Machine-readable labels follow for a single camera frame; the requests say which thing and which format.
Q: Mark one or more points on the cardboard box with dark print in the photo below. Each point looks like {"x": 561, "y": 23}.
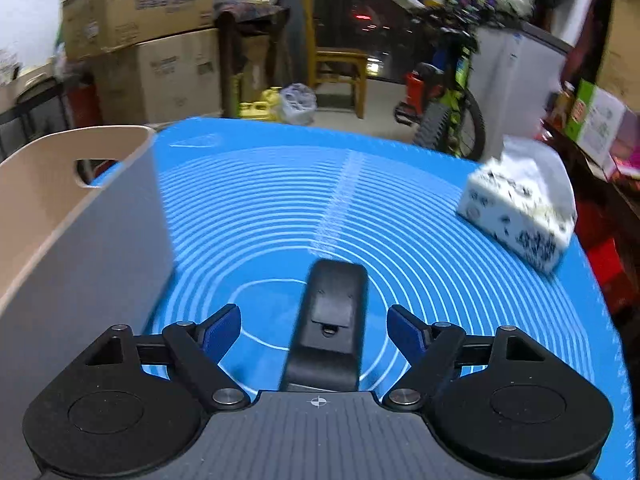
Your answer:
{"x": 150, "y": 5}

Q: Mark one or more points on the blue silicone mat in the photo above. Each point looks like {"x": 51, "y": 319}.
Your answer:
{"x": 425, "y": 185}

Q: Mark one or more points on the white tissue pack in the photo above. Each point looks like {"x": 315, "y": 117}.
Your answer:
{"x": 515, "y": 220}

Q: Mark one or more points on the red box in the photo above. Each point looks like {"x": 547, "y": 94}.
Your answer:
{"x": 605, "y": 260}

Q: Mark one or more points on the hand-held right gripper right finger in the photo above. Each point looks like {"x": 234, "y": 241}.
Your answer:
{"x": 405, "y": 334}

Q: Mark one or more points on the white storage box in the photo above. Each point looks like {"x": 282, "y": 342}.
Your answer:
{"x": 30, "y": 82}

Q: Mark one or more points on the yellow plastic jug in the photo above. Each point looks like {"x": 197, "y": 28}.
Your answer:
{"x": 252, "y": 110}
{"x": 272, "y": 97}

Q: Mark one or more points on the red container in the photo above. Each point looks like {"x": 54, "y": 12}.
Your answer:
{"x": 80, "y": 105}

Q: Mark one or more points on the white chest freezer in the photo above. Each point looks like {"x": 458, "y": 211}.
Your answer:
{"x": 515, "y": 85}

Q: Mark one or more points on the wooden chair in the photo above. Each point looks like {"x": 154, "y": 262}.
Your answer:
{"x": 340, "y": 57}

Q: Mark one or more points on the dark wooden table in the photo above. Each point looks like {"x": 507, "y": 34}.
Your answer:
{"x": 227, "y": 60}

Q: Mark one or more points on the clear plastic bag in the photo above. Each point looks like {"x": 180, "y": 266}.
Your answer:
{"x": 299, "y": 102}

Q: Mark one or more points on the black remote control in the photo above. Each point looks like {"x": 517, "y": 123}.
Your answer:
{"x": 325, "y": 350}

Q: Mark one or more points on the green and black bicycle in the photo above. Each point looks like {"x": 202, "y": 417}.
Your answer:
{"x": 435, "y": 125}

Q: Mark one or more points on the green and white box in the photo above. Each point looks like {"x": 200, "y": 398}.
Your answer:
{"x": 595, "y": 120}

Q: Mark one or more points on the beige plastic storage bin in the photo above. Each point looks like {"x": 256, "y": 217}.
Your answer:
{"x": 75, "y": 270}

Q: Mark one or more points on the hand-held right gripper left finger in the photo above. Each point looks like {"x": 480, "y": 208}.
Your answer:
{"x": 222, "y": 331}

